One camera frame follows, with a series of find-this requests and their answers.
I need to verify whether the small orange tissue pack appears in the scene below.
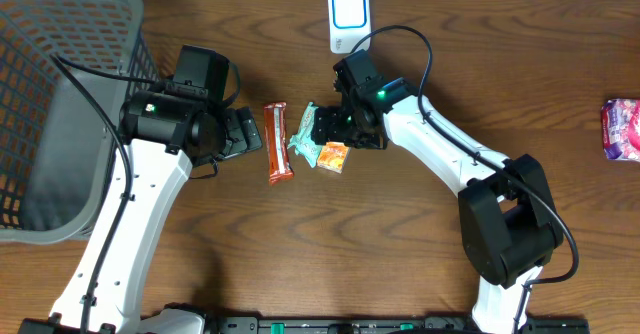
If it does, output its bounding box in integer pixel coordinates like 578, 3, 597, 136
317, 142, 350, 174

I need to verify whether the orange snack bar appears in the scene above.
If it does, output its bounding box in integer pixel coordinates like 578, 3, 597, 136
263, 102, 294, 185

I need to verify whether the teal wet wipes pack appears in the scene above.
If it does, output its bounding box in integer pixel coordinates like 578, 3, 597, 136
287, 102, 323, 168

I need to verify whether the purple noodle packet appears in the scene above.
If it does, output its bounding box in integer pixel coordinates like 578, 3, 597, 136
600, 99, 639, 162

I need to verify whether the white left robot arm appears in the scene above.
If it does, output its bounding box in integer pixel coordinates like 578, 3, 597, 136
19, 91, 262, 333

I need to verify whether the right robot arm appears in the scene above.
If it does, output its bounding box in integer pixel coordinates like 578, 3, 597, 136
311, 50, 564, 333

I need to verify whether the white barcode scanner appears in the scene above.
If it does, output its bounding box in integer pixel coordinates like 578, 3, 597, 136
327, 0, 371, 54

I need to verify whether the grey plastic basket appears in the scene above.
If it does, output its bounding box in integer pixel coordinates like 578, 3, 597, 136
1, 0, 158, 245

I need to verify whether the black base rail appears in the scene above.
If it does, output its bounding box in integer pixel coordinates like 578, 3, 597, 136
139, 315, 591, 334

